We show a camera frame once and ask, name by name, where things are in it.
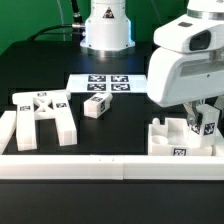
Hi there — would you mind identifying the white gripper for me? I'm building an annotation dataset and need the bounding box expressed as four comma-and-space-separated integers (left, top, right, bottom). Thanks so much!
147, 15, 224, 125

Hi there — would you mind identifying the white chair seat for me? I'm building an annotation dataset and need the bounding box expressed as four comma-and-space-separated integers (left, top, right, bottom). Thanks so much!
148, 118, 224, 156

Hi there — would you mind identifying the white front fence rail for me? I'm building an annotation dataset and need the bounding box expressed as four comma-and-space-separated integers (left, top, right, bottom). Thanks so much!
0, 155, 224, 180

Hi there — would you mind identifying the white fence rail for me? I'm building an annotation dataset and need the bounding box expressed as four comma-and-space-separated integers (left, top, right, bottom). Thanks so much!
0, 155, 224, 180
0, 111, 16, 155

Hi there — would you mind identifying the white marker base plate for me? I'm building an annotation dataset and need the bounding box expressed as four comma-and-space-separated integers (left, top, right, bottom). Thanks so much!
66, 74, 147, 93

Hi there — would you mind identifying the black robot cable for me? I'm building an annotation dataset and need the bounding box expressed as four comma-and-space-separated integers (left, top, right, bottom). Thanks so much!
27, 0, 87, 42

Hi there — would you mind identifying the white chair back frame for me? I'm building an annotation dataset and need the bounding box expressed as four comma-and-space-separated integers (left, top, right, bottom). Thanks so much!
12, 89, 77, 151

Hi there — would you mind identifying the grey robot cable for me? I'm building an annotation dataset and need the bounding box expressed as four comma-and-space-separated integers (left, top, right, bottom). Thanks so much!
55, 0, 66, 42

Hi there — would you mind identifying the white left fence rail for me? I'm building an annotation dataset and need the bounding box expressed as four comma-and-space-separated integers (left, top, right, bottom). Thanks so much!
0, 111, 16, 155

